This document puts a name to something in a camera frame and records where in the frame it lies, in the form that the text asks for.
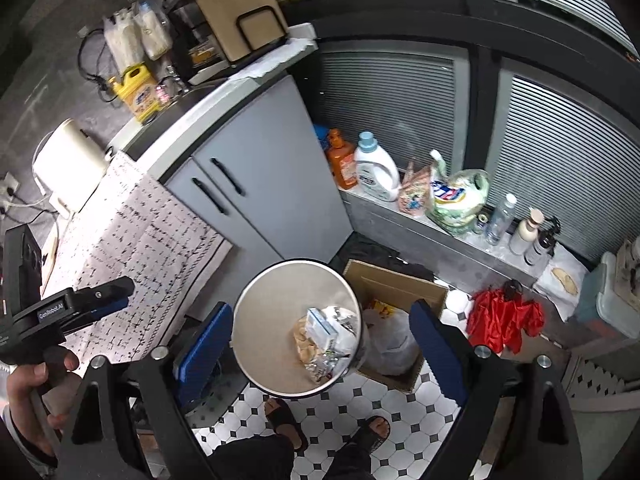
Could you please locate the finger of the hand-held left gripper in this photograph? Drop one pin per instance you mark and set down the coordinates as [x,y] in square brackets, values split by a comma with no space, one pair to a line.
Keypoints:
[100,292]
[102,312]

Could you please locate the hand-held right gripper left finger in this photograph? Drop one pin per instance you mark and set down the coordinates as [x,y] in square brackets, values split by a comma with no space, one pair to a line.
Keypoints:
[202,355]

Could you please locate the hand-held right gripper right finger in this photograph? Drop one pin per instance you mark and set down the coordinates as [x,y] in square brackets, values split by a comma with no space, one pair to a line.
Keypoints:
[437,355]

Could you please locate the white round bin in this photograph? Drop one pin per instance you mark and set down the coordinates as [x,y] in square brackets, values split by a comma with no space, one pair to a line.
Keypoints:
[265,330]

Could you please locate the tan paper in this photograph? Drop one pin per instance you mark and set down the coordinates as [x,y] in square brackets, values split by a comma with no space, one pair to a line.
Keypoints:
[302,340]

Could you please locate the silver foil ball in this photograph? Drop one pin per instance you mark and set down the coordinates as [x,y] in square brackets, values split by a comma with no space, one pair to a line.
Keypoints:
[327,365]

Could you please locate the blue white small box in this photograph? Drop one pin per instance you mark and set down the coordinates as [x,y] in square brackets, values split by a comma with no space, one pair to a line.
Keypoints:
[321,325]

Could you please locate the person's left hand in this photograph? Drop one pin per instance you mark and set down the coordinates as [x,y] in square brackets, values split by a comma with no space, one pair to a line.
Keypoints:
[27,390]

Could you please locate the white plastic bag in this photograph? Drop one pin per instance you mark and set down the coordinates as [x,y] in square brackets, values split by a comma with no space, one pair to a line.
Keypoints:
[392,340]

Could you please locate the printed pale tablecloth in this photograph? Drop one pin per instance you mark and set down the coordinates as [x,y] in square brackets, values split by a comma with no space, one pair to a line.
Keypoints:
[145,250]

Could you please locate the red cloth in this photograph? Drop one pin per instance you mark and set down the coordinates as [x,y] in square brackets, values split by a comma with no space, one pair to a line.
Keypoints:
[500,320]

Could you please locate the cardboard box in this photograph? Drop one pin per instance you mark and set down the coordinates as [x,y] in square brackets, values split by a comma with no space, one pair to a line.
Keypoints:
[395,285]

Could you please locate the person's right foot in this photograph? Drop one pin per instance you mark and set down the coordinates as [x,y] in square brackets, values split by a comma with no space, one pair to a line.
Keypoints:
[372,432]

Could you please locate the person's foot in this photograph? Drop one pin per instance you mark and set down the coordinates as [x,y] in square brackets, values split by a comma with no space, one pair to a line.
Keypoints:
[285,422]
[372,432]

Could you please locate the person's left foot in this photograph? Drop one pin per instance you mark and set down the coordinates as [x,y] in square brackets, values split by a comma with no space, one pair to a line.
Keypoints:
[285,422]

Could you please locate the black cloth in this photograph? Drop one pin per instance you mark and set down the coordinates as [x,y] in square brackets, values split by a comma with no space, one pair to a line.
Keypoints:
[380,257]

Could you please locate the person's dark trouser legs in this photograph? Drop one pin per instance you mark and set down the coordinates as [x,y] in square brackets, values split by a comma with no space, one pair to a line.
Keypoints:
[270,460]

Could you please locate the grey ledge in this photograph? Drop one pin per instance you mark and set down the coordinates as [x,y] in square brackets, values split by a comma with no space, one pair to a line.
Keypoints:
[400,230]

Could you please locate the white air fryer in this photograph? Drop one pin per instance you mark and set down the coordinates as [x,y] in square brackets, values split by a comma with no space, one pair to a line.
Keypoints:
[70,165]

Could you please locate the white paper sheet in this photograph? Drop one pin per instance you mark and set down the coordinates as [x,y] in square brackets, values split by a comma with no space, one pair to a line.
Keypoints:
[560,280]

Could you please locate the clear plastic bottle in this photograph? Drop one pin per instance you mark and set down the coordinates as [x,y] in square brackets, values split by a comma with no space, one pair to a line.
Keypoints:
[501,220]

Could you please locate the dark spray bottle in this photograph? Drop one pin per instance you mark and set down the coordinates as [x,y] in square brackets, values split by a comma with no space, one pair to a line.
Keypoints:
[542,245]

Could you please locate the green white refill pouch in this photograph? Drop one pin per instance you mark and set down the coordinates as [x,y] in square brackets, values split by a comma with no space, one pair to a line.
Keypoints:
[457,200]

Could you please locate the pink printed snack bag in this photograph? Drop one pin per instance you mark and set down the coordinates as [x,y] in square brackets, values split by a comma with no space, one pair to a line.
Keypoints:
[416,192]

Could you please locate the white plastic storage box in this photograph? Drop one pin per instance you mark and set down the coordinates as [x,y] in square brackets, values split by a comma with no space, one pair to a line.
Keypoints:
[612,300]

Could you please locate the white laundry detergent bottle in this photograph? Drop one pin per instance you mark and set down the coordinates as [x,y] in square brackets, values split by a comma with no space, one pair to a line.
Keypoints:
[375,170]

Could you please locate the yellow detergent bottle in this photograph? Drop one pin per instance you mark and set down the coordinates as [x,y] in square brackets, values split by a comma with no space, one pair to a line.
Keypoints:
[142,95]

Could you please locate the grey kitchen cabinet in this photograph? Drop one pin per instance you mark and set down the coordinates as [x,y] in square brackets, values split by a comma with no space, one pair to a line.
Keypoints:
[280,160]

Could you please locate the small pink bottle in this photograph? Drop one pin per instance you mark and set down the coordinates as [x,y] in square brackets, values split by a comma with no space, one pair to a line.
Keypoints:
[163,92]

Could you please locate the orange bottle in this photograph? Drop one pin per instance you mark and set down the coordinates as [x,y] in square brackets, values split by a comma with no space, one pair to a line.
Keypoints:
[342,162]

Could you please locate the hanging plastic bag pack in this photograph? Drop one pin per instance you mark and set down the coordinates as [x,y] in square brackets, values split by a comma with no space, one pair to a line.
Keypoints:
[152,30]
[122,42]

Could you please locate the ribbed glass sliding door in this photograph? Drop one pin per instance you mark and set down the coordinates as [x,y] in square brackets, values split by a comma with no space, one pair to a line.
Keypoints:
[390,95]

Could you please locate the black dish rack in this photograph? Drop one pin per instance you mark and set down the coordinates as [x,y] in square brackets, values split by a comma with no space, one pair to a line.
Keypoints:
[200,30]

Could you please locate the white counter towel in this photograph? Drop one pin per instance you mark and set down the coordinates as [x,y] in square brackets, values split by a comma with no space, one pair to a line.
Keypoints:
[275,57]

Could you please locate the wooden cutting board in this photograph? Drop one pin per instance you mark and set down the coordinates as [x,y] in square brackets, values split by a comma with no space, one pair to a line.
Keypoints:
[225,5]

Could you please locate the grey wall socket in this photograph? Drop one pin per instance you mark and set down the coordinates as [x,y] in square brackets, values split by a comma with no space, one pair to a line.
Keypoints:
[9,184]
[5,209]

